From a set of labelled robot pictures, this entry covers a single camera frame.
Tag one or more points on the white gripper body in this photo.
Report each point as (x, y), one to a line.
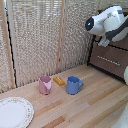
(104, 41)

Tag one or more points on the brown wooden drawer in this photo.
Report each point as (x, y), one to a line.
(110, 68)
(120, 45)

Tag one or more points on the pink mug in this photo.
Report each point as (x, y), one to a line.
(44, 86)

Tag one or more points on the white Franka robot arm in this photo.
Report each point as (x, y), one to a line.
(111, 20)

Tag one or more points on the dark brown drawer cabinet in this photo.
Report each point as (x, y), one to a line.
(89, 55)

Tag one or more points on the blue mug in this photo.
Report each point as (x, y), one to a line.
(72, 86)

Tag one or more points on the yellow rectangular block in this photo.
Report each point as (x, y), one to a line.
(59, 81)

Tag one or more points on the beige bamboo screen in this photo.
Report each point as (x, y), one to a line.
(33, 40)

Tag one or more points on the grey rounded object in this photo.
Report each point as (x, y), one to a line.
(122, 121)

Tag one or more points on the white floral rim plate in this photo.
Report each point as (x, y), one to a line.
(15, 113)

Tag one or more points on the slanted wooden post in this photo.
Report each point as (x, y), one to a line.
(10, 63)

